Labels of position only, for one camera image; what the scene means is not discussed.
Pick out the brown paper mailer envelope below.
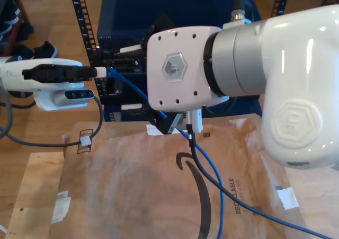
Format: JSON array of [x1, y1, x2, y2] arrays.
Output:
[[49, 114, 311, 239]]

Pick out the white paper label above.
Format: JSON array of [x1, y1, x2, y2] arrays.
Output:
[[275, 186, 300, 210], [51, 190, 72, 224]]

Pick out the blue network switch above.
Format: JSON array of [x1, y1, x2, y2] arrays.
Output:
[[96, 0, 263, 50]]

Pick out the black perforated rack post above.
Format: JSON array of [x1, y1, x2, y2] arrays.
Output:
[[68, 0, 106, 98], [271, 0, 291, 17]]

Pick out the black camera cable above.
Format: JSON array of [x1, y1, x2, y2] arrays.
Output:
[[186, 123, 332, 239]]

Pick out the white tape strip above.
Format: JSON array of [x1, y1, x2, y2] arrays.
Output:
[[146, 124, 165, 136]]

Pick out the dark sneaker white sole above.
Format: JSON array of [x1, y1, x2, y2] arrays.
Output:
[[0, 21, 13, 42], [0, 0, 21, 25]]

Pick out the black sneaker white sole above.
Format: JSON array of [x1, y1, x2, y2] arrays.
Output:
[[33, 40, 59, 60], [7, 44, 34, 64]]

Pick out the dark shoe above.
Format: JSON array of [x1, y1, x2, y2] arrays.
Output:
[[16, 22, 34, 41]]

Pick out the blue network cable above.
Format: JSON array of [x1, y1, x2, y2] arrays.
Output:
[[105, 66, 226, 239]]

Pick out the brown wooden shoe shelf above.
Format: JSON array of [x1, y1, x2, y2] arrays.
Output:
[[0, 0, 30, 57]]

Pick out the black elbow plug cable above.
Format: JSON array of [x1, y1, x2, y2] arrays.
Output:
[[201, 0, 246, 116]]

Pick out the black open rack chassis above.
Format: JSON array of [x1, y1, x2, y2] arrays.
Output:
[[102, 73, 149, 104]]

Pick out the black rack server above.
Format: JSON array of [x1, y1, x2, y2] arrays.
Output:
[[99, 48, 149, 74]]

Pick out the thick grey cable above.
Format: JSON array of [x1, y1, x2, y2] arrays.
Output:
[[0, 87, 104, 147]]

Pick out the dark blue rack unit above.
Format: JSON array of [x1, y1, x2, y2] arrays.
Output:
[[103, 101, 263, 122]]

